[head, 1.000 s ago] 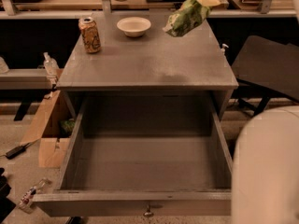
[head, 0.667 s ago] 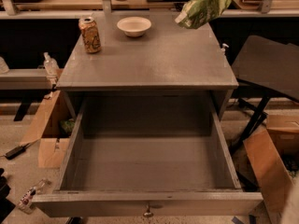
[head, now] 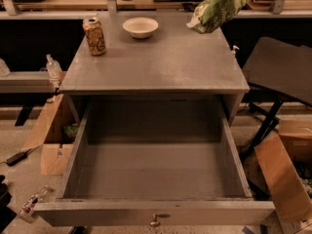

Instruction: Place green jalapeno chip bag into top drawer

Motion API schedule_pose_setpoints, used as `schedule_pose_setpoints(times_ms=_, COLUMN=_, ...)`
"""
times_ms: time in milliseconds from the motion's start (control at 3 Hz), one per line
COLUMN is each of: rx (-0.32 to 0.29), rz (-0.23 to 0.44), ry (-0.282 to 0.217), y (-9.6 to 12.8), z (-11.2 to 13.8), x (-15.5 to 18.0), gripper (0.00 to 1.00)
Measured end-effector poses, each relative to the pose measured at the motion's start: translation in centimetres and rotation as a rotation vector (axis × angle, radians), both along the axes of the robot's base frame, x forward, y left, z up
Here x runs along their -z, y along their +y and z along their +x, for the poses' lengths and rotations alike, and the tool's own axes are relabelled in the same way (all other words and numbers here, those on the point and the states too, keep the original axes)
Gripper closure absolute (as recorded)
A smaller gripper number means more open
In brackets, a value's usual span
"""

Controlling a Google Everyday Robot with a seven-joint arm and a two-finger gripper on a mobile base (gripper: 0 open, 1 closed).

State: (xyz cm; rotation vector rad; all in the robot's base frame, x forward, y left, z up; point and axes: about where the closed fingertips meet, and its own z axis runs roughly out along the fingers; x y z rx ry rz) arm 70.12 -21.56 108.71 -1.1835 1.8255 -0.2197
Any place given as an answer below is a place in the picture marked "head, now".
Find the green jalapeno chip bag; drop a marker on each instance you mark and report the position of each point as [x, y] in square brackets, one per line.
[209, 15]

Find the open grey top drawer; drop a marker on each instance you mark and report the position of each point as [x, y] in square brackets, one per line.
[172, 157]

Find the metal drawer knob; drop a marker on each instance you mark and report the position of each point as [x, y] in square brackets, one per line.
[154, 222]

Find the small white pump bottle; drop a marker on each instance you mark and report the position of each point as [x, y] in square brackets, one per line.
[235, 50]

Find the black folding chair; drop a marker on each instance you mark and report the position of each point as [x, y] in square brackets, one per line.
[283, 69]

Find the grey cabinet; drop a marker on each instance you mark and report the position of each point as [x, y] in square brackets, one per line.
[174, 59]

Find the white bowl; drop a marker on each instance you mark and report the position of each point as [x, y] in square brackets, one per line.
[140, 28]

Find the patterned soda can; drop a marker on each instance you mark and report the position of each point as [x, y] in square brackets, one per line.
[94, 34]

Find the right cardboard box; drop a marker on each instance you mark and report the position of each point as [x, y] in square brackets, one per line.
[276, 155]

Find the cardboard box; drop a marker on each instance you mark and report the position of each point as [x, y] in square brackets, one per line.
[47, 133]
[276, 155]

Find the clear sanitizer bottle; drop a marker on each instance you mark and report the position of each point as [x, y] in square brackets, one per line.
[53, 67]

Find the wooden shelf bench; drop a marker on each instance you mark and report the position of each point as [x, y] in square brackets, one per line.
[77, 9]

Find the left cardboard box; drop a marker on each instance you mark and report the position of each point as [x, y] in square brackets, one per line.
[47, 133]

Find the black power adapter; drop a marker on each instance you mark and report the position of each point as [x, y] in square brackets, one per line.
[16, 158]

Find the plastic bottle on floor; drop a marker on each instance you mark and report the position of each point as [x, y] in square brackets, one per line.
[27, 210]

